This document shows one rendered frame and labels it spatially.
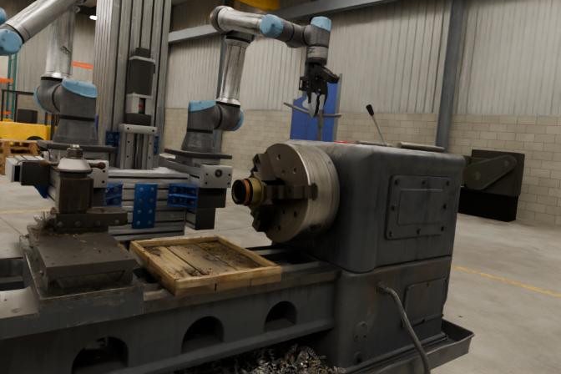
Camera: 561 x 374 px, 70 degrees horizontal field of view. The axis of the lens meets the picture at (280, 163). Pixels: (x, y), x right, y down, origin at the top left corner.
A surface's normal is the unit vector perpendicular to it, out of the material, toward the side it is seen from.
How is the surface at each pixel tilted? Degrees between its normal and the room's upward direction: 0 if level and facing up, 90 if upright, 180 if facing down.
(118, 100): 90
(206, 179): 90
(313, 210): 101
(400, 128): 90
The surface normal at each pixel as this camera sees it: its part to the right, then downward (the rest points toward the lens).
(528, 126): -0.69, -0.03
